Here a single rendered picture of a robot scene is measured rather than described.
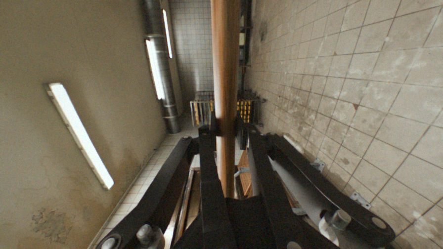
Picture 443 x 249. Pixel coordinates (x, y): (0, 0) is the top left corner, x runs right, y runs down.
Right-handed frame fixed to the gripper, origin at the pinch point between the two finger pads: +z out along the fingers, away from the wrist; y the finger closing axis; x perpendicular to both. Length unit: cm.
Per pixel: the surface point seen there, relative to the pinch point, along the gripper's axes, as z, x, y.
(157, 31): 288, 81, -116
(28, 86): 78, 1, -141
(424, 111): 38, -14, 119
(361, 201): 38, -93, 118
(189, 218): 70, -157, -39
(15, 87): 71, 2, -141
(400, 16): 71, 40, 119
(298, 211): 37, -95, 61
